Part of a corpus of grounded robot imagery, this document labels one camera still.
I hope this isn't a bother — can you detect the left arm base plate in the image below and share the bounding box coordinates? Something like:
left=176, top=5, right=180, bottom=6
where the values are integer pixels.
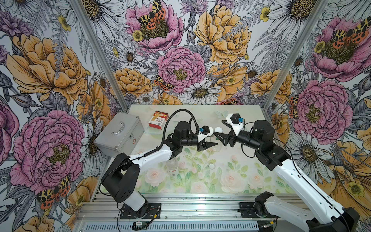
left=119, top=203, right=162, bottom=220

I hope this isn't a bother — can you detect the small green circuit board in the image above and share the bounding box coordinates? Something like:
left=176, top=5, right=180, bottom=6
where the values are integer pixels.
left=131, top=221, right=147, bottom=231

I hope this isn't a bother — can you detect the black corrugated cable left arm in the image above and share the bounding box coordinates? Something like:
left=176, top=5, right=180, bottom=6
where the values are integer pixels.
left=141, top=109, right=201, bottom=157

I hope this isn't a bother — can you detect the left aluminium corner post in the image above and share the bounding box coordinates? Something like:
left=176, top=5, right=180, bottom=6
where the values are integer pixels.
left=71, top=1, right=129, bottom=113

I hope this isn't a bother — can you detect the aluminium corner post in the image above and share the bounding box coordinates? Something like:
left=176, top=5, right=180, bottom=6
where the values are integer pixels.
left=262, top=1, right=328, bottom=110
left=71, top=1, right=129, bottom=113

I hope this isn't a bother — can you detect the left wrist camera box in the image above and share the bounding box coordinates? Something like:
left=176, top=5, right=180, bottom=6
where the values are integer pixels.
left=197, top=126, right=214, bottom=143

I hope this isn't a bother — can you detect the clear bottle white label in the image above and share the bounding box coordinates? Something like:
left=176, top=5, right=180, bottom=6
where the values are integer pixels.
left=166, top=158, right=179, bottom=177

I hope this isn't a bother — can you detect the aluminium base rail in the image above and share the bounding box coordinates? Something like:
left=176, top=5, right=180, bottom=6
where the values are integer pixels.
left=74, top=193, right=308, bottom=232

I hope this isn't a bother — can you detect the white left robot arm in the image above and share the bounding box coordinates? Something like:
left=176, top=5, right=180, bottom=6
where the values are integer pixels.
left=101, top=121, right=217, bottom=218

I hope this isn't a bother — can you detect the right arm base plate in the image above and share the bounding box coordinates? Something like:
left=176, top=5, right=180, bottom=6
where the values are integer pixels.
left=237, top=202, right=275, bottom=218

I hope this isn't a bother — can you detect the red cigarette box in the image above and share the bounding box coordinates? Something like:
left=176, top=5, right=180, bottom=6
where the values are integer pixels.
left=148, top=111, right=169, bottom=130

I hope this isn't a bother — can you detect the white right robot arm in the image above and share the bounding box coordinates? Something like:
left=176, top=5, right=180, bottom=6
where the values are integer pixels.
left=214, top=119, right=359, bottom=232

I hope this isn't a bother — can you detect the right aluminium corner post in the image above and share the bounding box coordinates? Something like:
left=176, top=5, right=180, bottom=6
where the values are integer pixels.
left=262, top=1, right=328, bottom=110

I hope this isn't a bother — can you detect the silver metal case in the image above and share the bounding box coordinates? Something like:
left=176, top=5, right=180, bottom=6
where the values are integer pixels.
left=94, top=113, right=144, bottom=158

